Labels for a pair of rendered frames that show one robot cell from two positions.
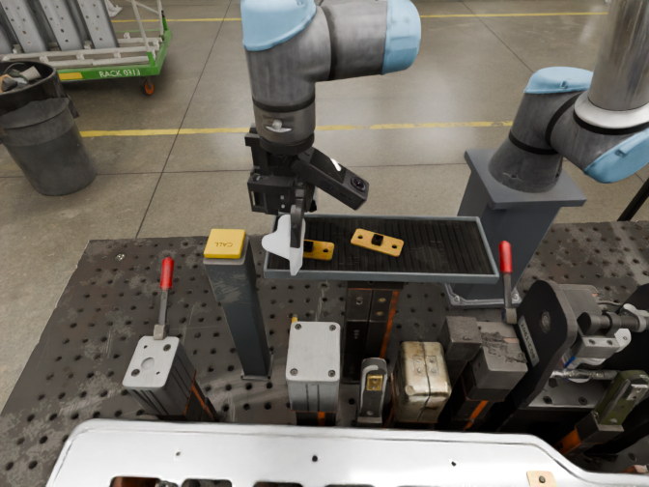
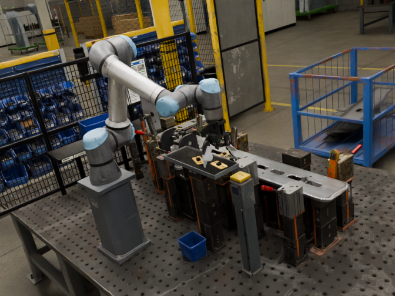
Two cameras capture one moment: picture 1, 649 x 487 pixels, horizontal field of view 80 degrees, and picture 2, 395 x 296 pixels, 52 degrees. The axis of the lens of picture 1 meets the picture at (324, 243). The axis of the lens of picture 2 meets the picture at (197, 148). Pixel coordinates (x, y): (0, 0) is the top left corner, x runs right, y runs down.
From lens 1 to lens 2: 1.90 m
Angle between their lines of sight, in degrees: 97
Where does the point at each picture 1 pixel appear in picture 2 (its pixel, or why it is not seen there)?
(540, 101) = (107, 140)
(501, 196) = (130, 174)
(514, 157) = (114, 165)
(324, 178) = not seen: hidden behind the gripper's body
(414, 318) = (168, 248)
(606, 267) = (79, 223)
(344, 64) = not seen: hidden behind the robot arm
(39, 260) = not seen: outside the picture
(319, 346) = (241, 161)
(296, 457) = (267, 174)
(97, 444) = (320, 194)
